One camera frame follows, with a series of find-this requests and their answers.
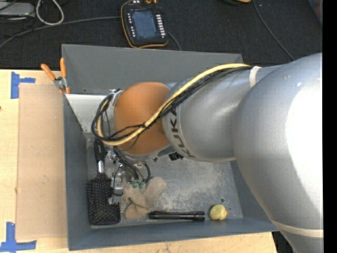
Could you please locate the black hairbrush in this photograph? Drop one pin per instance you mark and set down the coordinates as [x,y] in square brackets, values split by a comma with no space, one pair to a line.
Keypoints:
[101,204]

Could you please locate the beige plush toy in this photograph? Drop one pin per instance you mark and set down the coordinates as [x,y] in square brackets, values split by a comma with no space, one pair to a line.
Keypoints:
[147,196]

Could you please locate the black marker pen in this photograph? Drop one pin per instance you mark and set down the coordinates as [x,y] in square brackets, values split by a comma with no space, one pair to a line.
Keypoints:
[176,215]

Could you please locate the pale cardboard board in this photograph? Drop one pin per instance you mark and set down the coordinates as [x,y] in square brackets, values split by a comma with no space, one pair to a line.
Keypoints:
[39,154]

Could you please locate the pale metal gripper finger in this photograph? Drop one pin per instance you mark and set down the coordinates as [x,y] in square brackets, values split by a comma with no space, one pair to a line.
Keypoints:
[111,200]
[119,187]

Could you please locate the black cylinder on white bracket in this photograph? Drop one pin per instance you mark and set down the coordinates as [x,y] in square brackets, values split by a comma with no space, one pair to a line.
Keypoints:
[174,156]

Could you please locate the yellow toy duck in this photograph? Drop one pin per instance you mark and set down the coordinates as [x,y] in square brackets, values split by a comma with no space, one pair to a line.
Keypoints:
[218,212]

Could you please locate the grey metal bin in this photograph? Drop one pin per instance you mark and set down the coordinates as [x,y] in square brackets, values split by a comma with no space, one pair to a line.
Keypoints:
[189,183]

